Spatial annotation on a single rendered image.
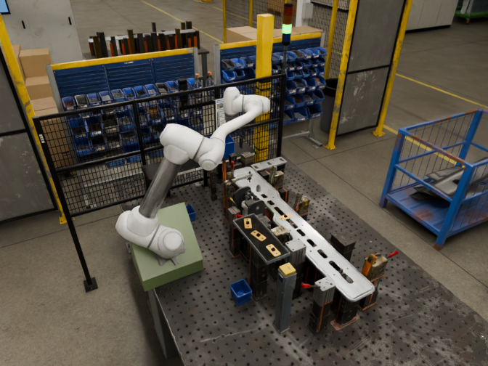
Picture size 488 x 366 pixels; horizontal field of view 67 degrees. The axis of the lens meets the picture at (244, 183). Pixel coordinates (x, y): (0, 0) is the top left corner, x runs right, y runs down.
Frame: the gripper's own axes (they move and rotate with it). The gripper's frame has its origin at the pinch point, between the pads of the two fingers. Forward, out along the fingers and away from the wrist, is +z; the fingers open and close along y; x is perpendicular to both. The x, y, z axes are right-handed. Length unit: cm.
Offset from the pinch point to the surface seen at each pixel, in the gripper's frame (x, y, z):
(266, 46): 58, 61, -47
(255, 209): -45.3, -7.6, 18.1
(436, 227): -47, 197, 115
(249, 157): 23.5, 27.2, 26.8
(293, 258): -83, -7, 26
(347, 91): 151, 249, 52
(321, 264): -90, 8, 31
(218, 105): 54, 17, -8
